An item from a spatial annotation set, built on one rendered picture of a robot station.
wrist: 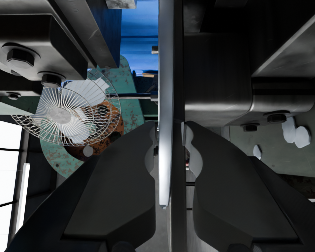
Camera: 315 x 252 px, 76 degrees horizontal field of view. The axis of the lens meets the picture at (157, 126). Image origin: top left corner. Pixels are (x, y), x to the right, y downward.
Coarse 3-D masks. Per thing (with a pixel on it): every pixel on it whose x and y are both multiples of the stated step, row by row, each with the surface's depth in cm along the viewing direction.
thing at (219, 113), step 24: (192, 48) 19; (216, 48) 19; (240, 48) 19; (192, 72) 18; (216, 72) 18; (240, 72) 18; (192, 96) 18; (216, 96) 18; (240, 96) 18; (264, 96) 18; (288, 96) 18; (312, 96) 18; (192, 120) 23; (216, 120) 23; (240, 120) 23; (264, 120) 23; (168, 216) 18; (168, 240) 18
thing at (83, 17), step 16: (64, 0) 19; (80, 0) 19; (96, 0) 23; (80, 16) 22; (96, 16) 23; (112, 16) 30; (80, 32) 24; (96, 32) 24; (112, 32) 30; (96, 48) 28; (112, 48) 30; (112, 64) 32
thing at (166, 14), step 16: (160, 0) 9; (160, 16) 9; (160, 32) 10; (160, 48) 10; (160, 64) 10; (160, 80) 10; (160, 96) 10; (160, 112) 10; (160, 128) 11; (160, 144) 11; (160, 160) 12; (160, 176) 13; (160, 192) 14
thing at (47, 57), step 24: (0, 0) 18; (24, 0) 18; (48, 0) 18; (0, 24) 20; (24, 24) 20; (48, 24) 20; (0, 48) 21; (24, 48) 20; (48, 48) 20; (72, 48) 24; (24, 72) 26; (48, 72) 26; (72, 72) 26
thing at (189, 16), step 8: (184, 0) 22; (192, 0) 22; (200, 0) 22; (184, 8) 24; (192, 8) 24; (200, 8) 24; (184, 16) 25; (192, 16) 25; (200, 16) 25; (184, 24) 26; (192, 24) 26; (200, 24) 26; (184, 32) 28; (192, 32) 28
